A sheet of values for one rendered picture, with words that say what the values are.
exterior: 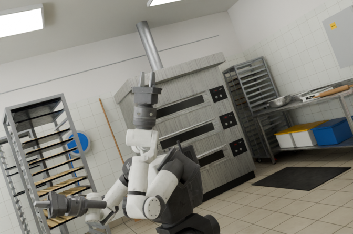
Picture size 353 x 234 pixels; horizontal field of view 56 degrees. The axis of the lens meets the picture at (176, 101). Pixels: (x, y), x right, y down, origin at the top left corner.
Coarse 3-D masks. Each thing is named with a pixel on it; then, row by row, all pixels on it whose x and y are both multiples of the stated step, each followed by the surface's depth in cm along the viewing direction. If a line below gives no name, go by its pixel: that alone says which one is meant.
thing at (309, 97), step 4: (324, 88) 463; (328, 88) 460; (332, 88) 462; (312, 92) 479; (316, 92) 458; (320, 92) 450; (308, 96) 462; (312, 96) 457; (304, 100) 471; (308, 100) 465
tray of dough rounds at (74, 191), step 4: (72, 188) 324; (76, 188) 310; (80, 188) 295; (84, 188) 290; (88, 188) 289; (60, 192) 328; (64, 192) 314; (68, 192) 306; (72, 192) 291; (76, 192) 284; (40, 200) 319
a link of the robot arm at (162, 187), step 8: (160, 176) 133; (168, 176) 132; (152, 184) 131; (160, 184) 129; (168, 184) 130; (176, 184) 135; (152, 192) 126; (160, 192) 127; (168, 192) 129; (144, 200) 119; (152, 200) 119; (160, 200) 124; (144, 208) 117; (152, 208) 118; (160, 208) 123; (144, 216) 117; (152, 216) 118; (160, 216) 122
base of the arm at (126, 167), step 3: (129, 159) 178; (126, 162) 179; (129, 162) 177; (123, 165) 179; (126, 165) 177; (129, 165) 175; (123, 168) 177; (126, 168) 176; (129, 168) 174; (123, 171) 176; (126, 171) 174; (123, 174) 175; (126, 174) 173; (126, 177) 172
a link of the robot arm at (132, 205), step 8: (136, 168) 123; (144, 168) 123; (136, 176) 121; (144, 176) 122; (128, 184) 122; (136, 184) 120; (144, 184) 121; (128, 192) 121; (136, 192) 119; (144, 192) 121; (128, 200) 120; (136, 200) 118; (128, 208) 120; (136, 208) 118; (128, 216) 123; (136, 216) 120
